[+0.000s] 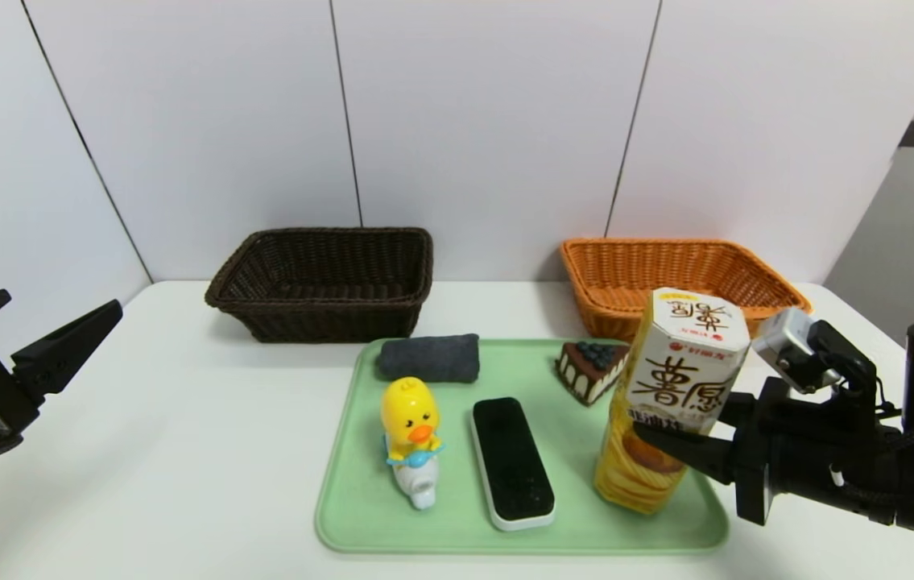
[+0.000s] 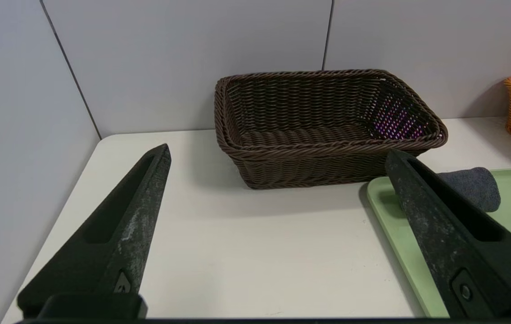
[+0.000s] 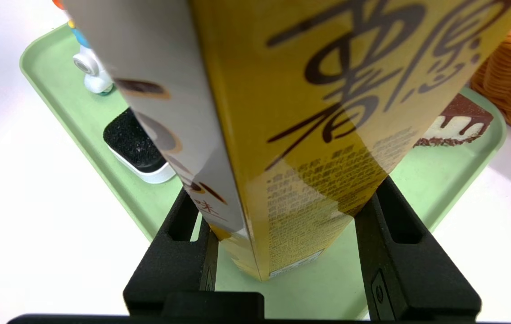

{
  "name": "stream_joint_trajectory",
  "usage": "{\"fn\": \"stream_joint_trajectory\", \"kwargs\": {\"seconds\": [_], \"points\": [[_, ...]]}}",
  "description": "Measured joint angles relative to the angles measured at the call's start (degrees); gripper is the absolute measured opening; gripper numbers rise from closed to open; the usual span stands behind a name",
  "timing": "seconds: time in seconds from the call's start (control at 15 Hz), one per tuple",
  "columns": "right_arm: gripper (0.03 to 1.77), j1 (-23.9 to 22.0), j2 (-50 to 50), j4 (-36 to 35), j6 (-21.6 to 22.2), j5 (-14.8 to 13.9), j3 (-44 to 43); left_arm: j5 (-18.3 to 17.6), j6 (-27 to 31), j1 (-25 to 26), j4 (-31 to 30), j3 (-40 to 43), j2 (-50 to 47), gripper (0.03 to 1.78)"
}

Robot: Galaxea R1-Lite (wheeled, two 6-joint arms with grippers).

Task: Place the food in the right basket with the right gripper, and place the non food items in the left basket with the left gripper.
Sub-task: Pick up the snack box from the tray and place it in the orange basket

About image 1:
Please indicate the orange wicker basket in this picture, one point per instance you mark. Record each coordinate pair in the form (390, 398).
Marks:
(626, 274)

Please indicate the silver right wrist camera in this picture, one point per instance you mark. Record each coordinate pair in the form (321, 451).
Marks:
(791, 346)

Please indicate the chocolate blueberry cake slice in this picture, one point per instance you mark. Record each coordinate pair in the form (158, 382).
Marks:
(585, 370)

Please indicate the dark grey rolled towel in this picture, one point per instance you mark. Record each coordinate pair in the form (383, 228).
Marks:
(428, 358)

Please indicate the light green plastic tray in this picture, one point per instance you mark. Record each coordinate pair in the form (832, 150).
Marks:
(392, 524)

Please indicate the black whiteboard eraser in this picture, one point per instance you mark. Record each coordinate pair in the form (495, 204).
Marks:
(511, 459)

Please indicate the yellow potato chips box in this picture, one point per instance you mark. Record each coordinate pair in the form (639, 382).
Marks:
(682, 362)

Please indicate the dark brown wicker basket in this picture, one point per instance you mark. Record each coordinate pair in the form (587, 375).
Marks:
(320, 322)

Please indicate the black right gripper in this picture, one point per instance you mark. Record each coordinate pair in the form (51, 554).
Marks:
(756, 453)

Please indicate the yellow duck toy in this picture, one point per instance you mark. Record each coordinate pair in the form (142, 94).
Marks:
(410, 411)

